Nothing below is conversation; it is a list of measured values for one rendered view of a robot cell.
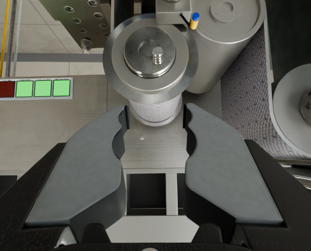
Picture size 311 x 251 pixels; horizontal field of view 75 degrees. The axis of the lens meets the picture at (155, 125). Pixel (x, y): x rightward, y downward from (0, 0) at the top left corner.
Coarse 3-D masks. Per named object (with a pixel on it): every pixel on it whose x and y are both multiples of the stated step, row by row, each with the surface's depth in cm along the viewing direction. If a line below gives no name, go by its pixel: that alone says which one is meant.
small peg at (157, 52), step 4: (156, 48) 26; (160, 48) 26; (156, 52) 26; (160, 52) 26; (156, 56) 26; (160, 56) 26; (156, 60) 27; (160, 60) 27; (156, 64) 28; (160, 64) 28
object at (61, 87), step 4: (64, 80) 64; (68, 80) 64; (56, 84) 64; (60, 84) 64; (64, 84) 64; (68, 84) 64; (56, 88) 64; (60, 88) 64; (64, 88) 64; (68, 88) 64; (56, 92) 64; (60, 92) 64; (64, 92) 64; (68, 92) 64
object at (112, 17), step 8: (112, 0) 33; (120, 0) 38; (128, 0) 48; (112, 8) 33; (120, 8) 38; (128, 8) 48; (112, 16) 33; (120, 16) 38; (128, 16) 48; (112, 24) 32
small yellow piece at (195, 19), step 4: (196, 12) 25; (192, 16) 25; (196, 16) 24; (184, 20) 28; (192, 20) 25; (196, 20) 25; (188, 24) 27; (192, 24) 26; (196, 24) 26; (192, 28) 26
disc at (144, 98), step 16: (144, 16) 32; (112, 32) 32; (192, 48) 31; (112, 64) 31; (192, 64) 30; (112, 80) 30; (128, 96) 30; (144, 96) 30; (160, 96) 30; (176, 96) 30
